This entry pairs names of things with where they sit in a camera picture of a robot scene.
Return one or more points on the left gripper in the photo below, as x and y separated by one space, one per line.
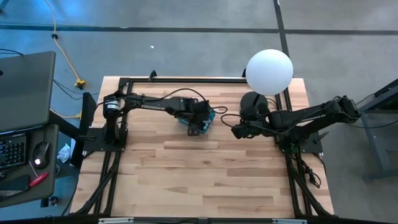
199 112

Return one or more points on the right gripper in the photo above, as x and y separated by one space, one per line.
242 130

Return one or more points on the teal plastic box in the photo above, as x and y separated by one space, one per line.
212 116

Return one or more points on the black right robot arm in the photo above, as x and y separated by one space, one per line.
311 118

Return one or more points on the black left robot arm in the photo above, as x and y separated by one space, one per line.
152 107

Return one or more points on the black round lamp base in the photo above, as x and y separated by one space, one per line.
247 99

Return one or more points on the black lamp pole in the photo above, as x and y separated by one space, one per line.
256 99

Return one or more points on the black desk stand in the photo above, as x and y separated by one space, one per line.
88 109

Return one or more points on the black crossbeam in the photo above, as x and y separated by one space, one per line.
161 221

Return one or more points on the white crumpled paper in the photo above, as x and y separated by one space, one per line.
64 154

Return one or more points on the black computer mouse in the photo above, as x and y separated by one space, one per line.
40 154

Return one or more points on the desk caster wheel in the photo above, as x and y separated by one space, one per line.
53 200

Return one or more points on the grey laptop lid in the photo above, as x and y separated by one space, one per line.
25 90

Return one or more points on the grey side desk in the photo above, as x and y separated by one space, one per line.
43 196

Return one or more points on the black keyboard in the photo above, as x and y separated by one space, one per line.
12 152

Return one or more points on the black flat pad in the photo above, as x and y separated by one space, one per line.
14 183

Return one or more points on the black aluminium table frame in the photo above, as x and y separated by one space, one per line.
202 80

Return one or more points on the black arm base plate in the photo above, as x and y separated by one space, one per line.
93 143
314 146

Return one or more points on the grey metal bracket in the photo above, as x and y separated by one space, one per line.
115 220
289 221

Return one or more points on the grey metal desk frame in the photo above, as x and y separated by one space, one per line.
382 175

